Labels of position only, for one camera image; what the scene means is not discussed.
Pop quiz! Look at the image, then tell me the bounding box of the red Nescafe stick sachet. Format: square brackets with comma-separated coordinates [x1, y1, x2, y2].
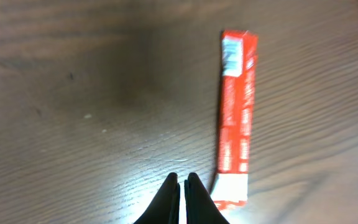
[211, 30, 258, 211]

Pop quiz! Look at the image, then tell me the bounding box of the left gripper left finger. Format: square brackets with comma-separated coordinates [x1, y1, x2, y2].
[134, 172, 180, 224]

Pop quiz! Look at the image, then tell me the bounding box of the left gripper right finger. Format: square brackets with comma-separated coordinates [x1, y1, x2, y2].
[184, 172, 229, 224]

